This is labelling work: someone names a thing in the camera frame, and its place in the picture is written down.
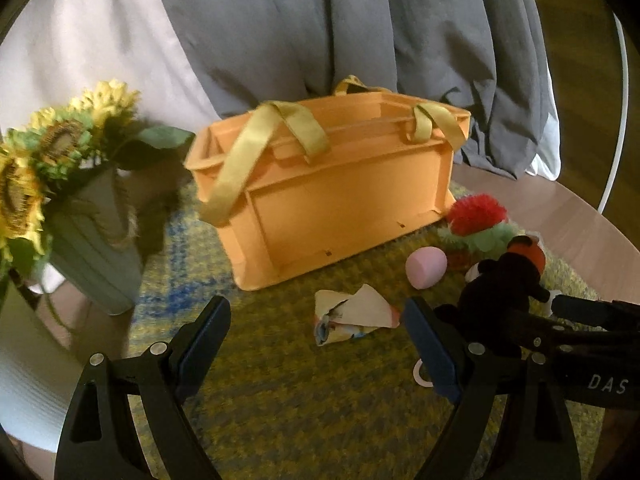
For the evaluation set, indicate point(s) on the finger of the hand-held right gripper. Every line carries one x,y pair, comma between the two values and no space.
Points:
505,340
595,312

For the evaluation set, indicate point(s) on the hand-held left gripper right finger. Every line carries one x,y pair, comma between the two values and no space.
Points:
430,350

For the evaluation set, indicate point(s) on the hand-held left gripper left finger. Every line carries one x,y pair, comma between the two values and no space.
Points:
200,345

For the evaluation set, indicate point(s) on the black plush toy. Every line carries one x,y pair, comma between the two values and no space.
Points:
500,285

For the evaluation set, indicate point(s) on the small cream printed cloth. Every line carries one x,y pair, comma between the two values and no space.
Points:
357,312

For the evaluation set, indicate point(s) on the pink egg-shaped sponge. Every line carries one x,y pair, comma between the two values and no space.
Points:
426,267

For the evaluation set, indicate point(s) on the yellow plaid table runner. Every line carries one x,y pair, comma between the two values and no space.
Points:
300,410

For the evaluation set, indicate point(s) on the red and green plush toy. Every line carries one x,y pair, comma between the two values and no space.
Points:
475,215

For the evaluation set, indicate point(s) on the green ribbed vase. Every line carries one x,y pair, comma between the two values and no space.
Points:
95,260

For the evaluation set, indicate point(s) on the white sheer curtain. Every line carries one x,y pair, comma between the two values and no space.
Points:
547,150

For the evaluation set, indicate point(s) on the white ribbed vase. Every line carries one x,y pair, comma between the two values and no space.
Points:
25,375

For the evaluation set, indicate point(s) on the sunflower bouquet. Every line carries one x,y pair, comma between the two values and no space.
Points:
60,135

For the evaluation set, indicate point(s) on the pale pink curtain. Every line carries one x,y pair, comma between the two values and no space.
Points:
90,35

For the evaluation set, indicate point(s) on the grey curtain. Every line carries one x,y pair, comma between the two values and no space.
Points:
350,25

